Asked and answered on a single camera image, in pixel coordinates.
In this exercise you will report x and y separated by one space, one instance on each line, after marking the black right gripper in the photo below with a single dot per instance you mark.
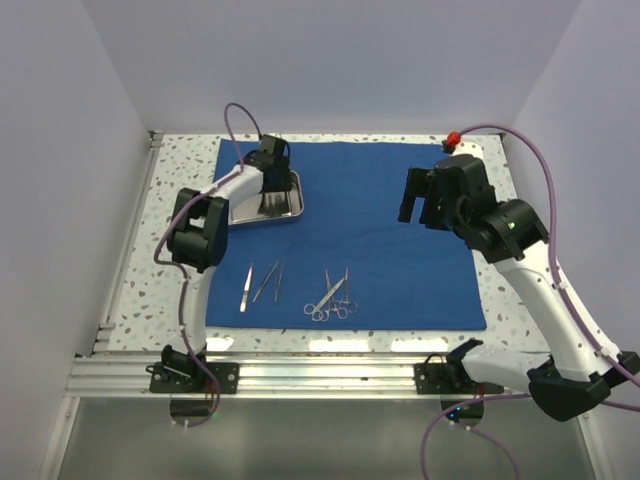
422 182

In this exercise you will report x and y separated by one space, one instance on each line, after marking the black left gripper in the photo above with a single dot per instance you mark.
283 184

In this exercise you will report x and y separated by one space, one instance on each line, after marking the stainless steel tray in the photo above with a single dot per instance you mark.
270 208

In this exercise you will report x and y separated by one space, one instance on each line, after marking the blue surgical cloth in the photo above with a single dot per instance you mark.
402 276

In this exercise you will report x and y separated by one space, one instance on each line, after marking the steel hemostat clamp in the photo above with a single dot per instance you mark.
346 303
333 305

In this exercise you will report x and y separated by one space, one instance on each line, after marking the wide steel tweezers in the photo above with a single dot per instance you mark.
246 289

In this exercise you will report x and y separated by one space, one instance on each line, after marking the steel scissors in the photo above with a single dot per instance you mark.
317 311

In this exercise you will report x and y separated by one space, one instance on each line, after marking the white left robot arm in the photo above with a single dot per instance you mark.
196 241

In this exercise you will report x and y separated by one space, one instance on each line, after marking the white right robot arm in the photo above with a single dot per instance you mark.
582 365

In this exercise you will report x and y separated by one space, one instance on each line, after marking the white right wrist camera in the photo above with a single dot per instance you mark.
466 147

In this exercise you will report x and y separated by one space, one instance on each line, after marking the aluminium left side rail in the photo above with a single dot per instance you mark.
106 325

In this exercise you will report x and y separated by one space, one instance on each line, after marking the aluminium rail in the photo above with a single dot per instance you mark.
106 325
258 376

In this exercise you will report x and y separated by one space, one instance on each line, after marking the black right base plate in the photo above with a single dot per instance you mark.
433 376

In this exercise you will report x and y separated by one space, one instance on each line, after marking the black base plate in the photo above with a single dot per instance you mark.
433 376
184 376

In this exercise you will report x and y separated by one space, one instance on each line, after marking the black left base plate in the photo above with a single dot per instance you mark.
184 376

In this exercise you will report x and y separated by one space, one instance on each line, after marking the aluminium front rail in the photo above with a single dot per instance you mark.
258 376

